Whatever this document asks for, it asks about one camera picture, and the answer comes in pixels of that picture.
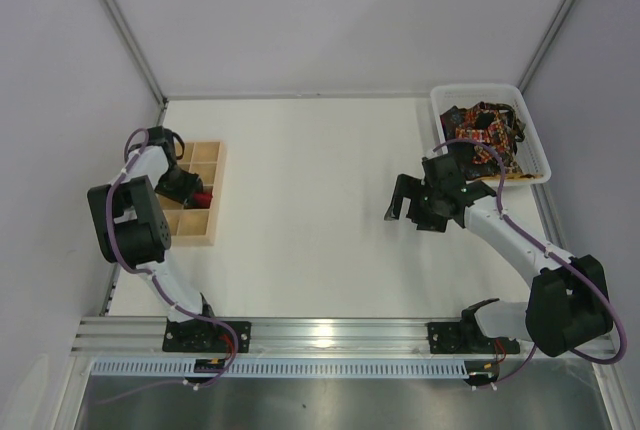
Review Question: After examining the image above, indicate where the patterned dark ties pile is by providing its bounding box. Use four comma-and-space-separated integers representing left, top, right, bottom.
439, 101, 536, 181

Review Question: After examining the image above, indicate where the white plastic basket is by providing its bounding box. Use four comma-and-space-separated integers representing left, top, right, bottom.
430, 83, 552, 187

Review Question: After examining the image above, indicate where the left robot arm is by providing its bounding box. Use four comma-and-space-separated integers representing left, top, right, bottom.
87, 126, 218, 342

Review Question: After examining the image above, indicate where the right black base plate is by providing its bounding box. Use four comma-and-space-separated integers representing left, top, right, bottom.
426, 320, 520, 355

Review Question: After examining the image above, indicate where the wooden compartment box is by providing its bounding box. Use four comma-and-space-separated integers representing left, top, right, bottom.
158, 141, 227, 247

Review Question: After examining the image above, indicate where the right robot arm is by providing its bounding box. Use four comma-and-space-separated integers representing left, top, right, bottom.
384, 155, 614, 357

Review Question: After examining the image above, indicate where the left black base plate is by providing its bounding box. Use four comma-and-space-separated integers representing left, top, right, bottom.
162, 317, 253, 385

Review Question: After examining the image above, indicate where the white slotted cable duct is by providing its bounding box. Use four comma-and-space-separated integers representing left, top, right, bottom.
91, 357, 469, 380

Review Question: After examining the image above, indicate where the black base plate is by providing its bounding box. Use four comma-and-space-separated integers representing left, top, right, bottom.
162, 317, 253, 385
426, 320, 520, 355

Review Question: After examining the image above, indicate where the red necktie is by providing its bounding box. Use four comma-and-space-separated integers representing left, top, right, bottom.
192, 192, 212, 209

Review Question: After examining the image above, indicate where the aluminium mounting rail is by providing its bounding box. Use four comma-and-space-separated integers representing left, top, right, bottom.
69, 314, 616, 357

